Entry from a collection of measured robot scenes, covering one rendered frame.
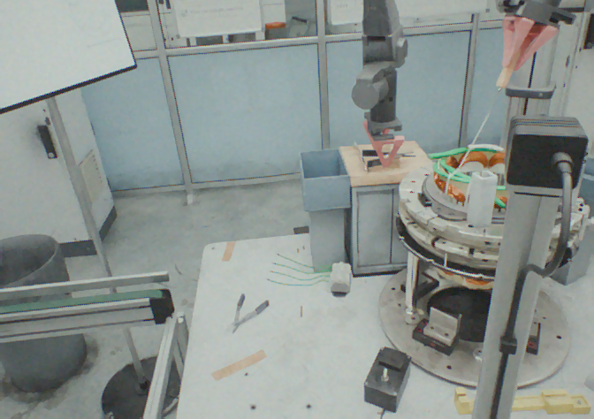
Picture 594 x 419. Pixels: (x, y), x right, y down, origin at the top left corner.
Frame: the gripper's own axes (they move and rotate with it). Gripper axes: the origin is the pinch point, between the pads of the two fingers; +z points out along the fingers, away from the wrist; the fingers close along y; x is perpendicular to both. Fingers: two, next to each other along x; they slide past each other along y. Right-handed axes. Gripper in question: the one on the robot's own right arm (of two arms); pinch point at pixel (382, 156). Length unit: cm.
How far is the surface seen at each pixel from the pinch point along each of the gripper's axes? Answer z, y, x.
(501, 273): -21, 68, -7
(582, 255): 24, 14, 44
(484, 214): -4.0, 34.1, 8.9
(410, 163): 2.6, 0.1, 6.8
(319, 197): 7.2, 3.9, -15.4
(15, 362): 90, -35, -135
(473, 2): -3, -201, 104
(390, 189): 6.9, 4.1, 1.1
